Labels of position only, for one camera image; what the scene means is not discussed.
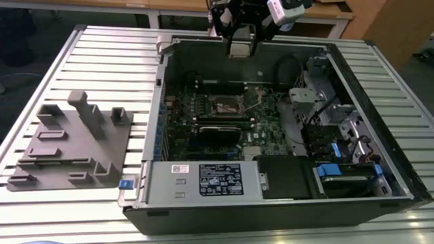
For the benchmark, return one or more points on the silver power supply unit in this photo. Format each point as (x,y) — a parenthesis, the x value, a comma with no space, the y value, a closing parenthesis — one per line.
(163,188)

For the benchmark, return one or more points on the grey case latch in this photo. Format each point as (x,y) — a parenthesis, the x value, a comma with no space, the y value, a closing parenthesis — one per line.
(165,42)

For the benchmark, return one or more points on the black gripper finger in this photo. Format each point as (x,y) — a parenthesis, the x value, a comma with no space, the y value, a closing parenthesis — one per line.
(231,38)
(257,34)

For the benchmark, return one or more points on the grey plastic strip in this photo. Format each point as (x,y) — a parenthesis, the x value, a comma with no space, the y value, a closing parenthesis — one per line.
(290,127)

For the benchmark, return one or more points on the blue case latch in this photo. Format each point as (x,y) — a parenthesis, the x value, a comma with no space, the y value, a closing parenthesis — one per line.
(126,184)

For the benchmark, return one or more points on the wooden desk white frame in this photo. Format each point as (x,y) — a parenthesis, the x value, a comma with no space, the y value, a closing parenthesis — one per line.
(325,12)
(102,6)

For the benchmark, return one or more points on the perforated metal drive cage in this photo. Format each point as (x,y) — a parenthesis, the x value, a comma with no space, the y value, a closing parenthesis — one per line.
(317,76)

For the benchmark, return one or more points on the black PC case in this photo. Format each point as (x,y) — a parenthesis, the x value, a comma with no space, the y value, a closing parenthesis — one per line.
(237,218)

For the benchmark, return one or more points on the blue plastic tab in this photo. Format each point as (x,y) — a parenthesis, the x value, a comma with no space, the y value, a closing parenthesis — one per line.
(336,150)

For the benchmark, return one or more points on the wooden cabinet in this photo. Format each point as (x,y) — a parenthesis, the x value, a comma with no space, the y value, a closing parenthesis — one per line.
(390,25)

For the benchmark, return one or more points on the green motherboard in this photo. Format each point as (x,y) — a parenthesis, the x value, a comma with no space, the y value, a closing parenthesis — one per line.
(267,122)

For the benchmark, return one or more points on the hard disk in blue carrier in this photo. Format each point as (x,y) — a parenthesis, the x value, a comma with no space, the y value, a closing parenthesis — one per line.
(328,169)

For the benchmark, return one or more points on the black graphics card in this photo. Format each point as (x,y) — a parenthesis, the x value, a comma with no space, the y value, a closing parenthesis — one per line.
(221,138)

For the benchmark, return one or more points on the silver metal bracket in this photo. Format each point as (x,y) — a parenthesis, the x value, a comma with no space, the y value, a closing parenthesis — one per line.
(305,97)

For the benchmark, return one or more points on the CPU socket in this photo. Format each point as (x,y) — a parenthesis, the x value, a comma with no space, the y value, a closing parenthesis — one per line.
(227,106)

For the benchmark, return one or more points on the grey parts rack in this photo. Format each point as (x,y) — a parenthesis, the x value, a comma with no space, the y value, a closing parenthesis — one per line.
(85,142)

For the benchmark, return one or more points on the office chair base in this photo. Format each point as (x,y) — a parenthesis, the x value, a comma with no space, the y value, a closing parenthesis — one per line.
(425,54)

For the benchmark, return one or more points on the black connector block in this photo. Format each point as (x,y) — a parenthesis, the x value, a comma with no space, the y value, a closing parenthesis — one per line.
(318,139)

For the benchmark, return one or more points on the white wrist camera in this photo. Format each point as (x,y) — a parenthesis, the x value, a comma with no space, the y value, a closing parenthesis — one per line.
(281,12)

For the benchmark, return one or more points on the silver chipset heat sink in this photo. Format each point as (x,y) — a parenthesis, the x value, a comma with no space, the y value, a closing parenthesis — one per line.
(253,151)

